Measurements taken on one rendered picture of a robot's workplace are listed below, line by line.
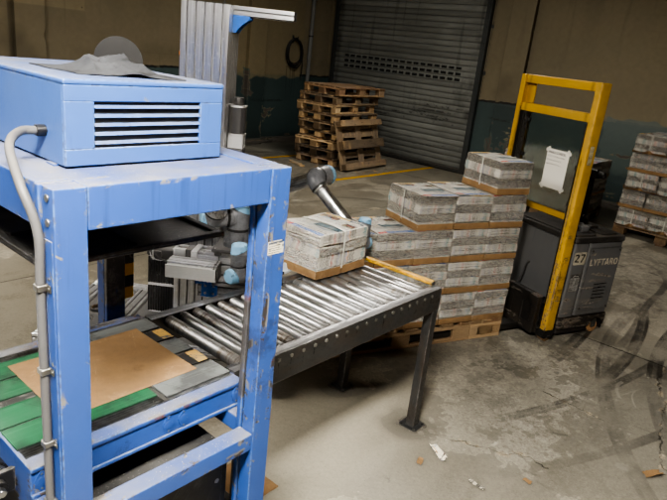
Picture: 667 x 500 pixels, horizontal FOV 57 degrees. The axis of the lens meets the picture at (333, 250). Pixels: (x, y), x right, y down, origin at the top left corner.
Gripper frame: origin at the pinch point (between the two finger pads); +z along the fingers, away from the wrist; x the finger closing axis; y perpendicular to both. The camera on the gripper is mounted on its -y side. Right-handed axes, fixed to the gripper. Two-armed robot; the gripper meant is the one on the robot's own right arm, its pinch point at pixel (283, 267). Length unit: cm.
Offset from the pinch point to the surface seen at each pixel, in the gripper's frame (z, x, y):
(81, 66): -129, -50, 96
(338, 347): -29, -64, -8
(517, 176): 182, -33, 40
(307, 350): -48, -64, -3
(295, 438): -11, -30, -80
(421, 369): 44, -63, -45
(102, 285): -94, 6, 9
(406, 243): 107, -2, -4
